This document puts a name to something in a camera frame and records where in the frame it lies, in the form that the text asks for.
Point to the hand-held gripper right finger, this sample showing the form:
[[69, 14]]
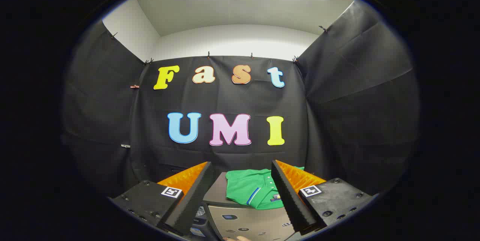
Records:
[[290, 199]]

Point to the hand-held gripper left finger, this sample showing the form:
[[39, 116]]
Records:
[[187, 203]]

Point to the grey washing machine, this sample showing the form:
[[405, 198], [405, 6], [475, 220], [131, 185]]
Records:
[[255, 222]]

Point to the green polo shirt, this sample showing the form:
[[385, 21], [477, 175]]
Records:
[[247, 186]]

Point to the black backdrop cloth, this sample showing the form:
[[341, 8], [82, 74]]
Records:
[[225, 98]]

